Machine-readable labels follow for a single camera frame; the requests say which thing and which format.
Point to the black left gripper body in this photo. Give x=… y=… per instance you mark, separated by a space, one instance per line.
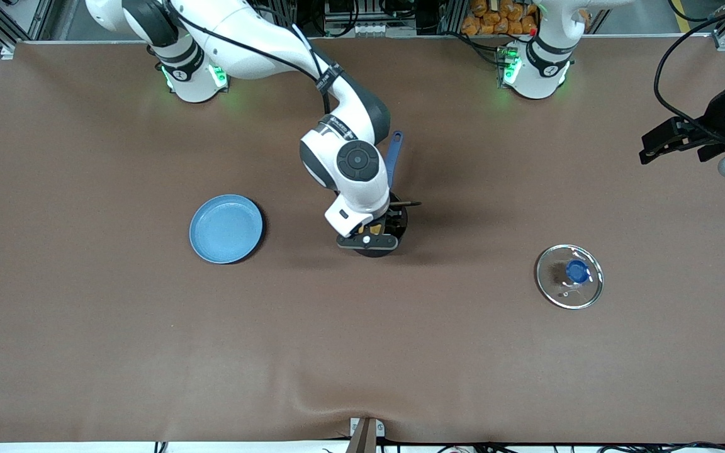
x=717 y=116

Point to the glass lid blue knob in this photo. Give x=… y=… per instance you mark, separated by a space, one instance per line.
x=576 y=272

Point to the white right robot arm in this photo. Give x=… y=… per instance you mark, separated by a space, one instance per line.
x=255 y=44

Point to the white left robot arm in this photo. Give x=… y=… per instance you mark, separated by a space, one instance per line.
x=539 y=69

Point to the blue round plate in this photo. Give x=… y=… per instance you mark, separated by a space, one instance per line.
x=227 y=228

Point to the metal table clamp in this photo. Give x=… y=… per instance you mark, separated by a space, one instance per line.
x=365 y=437

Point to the orange items in bin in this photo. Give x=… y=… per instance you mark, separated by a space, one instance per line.
x=494 y=19

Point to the grey equipment rack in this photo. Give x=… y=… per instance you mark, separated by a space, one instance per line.
x=369 y=16

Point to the brown table mat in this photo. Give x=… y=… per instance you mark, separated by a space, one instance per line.
x=148 y=346

